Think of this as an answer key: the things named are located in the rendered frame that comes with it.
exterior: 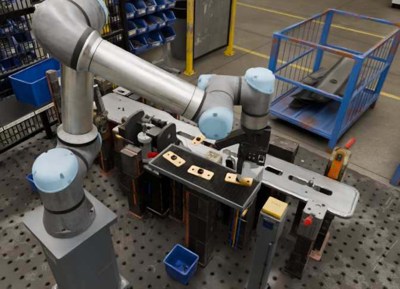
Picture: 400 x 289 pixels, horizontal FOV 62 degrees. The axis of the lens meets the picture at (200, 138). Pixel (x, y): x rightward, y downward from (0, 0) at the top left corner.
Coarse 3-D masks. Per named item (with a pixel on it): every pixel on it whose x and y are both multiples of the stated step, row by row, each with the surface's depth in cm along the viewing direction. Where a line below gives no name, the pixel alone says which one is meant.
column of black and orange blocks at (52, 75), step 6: (48, 72) 164; (54, 72) 165; (48, 78) 166; (54, 78) 166; (48, 84) 168; (54, 84) 167; (54, 90) 169; (60, 90) 172; (54, 96) 170; (60, 96) 173; (54, 102) 174; (60, 102) 175; (60, 108) 176; (60, 114) 177; (60, 120) 180
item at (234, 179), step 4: (228, 176) 107; (232, 176) 107; (236, 176) 105; (228, 180) 105; (232, 180) 105; (236, 180) 105; (244, 180) 105; (248, 180) 105; (240, 184) 104; (244, 184) 104; (248, 184) 104
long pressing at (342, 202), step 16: (112, 96) 187; (112, 112) 173; (128, 112) 173; (160, 112) 174; (176, 128) 163; (192, 128) 163; (192, 144) 153; (224, 160) 144; (272, 160) 145; (272, 176) 136; (288, 176) 137; (304, 176) 137; (320, 176) 137; (288, 192) 129; (304, 192) 130; (320, 192) 130; (336, 192) 130; (352, 192) 130; (336, 208) 124; (352, 208) 124
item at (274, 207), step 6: (270, 198) 105; (264, 204) 103; (270, 204) 103; (276, 204) 103; (282, 204) 103; (264, 210) 101; (270, 210) 101; (276, 210) 101; (282, 210) 101; (276, 216) 100
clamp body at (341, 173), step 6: (336, 150) 144; (330, 156) 139; (348, 156) 139; (330, 162) 138; (348, 162) 143; (342, 168) 136; (324, 174) 143; (342, 174) 138; (336, 180) 141; (324, 192) 148
